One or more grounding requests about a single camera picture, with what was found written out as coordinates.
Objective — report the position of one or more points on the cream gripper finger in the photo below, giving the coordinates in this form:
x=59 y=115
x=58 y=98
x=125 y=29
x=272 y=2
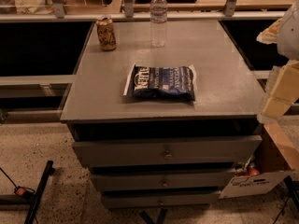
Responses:
x=270 y=34
x=281 y=91

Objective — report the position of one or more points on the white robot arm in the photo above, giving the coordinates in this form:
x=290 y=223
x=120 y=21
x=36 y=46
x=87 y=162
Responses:
x=288 y=35

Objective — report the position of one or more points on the orange bottle in box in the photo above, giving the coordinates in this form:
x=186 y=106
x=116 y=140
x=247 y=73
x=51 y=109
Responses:
x=252 y=170

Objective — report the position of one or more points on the clear plastic water bottle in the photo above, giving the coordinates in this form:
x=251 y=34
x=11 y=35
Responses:
x=158 y=22

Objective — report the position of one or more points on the cardboard box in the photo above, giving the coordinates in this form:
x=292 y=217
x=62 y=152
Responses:
x=275 y=158

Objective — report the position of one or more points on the top grey drawer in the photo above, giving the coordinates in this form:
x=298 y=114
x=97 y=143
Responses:
x=166 y=151

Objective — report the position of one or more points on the grey drawer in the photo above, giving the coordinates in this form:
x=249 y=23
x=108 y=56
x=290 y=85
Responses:
x=160 y=199
x=163 y=180
x=166 y=151

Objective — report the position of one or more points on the blue kettle chips bag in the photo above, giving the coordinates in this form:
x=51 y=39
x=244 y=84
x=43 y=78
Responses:
x=161 y=82

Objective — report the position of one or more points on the grey drawer cabinet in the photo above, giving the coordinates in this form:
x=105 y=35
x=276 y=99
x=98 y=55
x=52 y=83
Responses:
x=226 y=99

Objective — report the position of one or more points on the gold patterned drink can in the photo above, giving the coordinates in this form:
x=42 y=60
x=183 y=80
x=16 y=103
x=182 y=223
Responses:
x=105 y=32

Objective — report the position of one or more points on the middle grey drawer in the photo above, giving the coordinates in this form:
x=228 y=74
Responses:
x=163 y=180

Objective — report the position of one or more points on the bottom grey drawer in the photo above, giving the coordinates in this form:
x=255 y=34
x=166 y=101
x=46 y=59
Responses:
x=160 y=199

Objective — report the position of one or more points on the grey metal railing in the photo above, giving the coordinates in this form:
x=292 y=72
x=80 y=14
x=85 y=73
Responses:
x=88 y=10

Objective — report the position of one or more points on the black stand leg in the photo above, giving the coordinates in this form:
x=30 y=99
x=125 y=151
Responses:
x=48 y=171

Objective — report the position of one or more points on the orange cable clip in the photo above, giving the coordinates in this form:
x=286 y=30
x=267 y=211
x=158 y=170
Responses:
x=25 y=193

